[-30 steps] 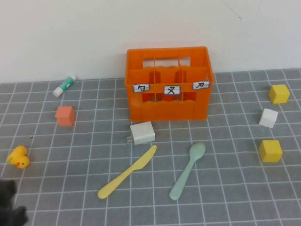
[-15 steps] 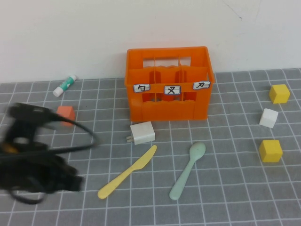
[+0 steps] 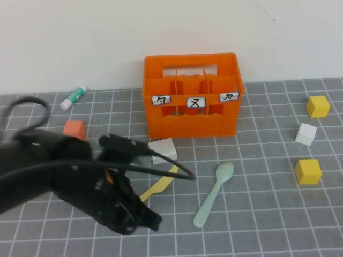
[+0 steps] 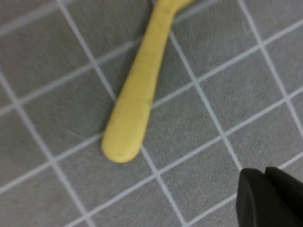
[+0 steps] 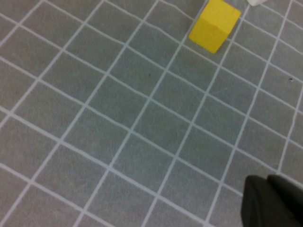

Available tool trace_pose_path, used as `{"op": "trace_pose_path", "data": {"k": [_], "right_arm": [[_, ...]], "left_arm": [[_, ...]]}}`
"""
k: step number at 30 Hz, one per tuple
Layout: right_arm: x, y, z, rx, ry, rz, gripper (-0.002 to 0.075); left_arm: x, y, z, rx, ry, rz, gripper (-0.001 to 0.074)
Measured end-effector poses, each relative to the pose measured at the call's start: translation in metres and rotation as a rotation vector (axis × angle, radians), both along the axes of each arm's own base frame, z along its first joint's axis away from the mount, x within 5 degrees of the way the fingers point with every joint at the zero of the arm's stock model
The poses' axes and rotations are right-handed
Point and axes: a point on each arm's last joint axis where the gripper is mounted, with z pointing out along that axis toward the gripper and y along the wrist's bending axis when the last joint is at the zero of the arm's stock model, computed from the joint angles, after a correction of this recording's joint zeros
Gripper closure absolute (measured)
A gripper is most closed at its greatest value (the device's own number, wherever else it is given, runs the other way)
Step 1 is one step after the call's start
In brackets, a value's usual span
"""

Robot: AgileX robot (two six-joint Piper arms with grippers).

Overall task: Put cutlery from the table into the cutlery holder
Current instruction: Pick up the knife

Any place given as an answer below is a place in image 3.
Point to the white cube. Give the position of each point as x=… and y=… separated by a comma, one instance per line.
x=306, y=134

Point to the grey grid tablecloth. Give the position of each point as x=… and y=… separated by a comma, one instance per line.
x=241, y=227

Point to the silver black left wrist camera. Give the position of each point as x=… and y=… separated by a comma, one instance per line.
x=120, y=144

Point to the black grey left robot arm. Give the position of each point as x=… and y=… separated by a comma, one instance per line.
x=26, y=171

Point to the white green glue stick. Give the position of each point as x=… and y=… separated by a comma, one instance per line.
x=73, y=97

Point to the orange plastic cutlery holder crate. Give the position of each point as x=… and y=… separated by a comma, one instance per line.
x=191, y=125

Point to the mint green plastic spoon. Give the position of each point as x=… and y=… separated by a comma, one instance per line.
x=211, y=198

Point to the yellow plastic knife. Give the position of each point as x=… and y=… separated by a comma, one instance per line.
x=160, y=184

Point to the white power adapter plug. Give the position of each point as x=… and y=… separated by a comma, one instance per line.
x=164, y=150

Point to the yellow cube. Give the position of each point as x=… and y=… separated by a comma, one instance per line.
x=308, y=172
x=318, y=107

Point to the salmon orange cube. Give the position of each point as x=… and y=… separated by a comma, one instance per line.
x=75, y=128

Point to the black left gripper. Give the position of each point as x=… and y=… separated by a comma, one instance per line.
x=88, y=187

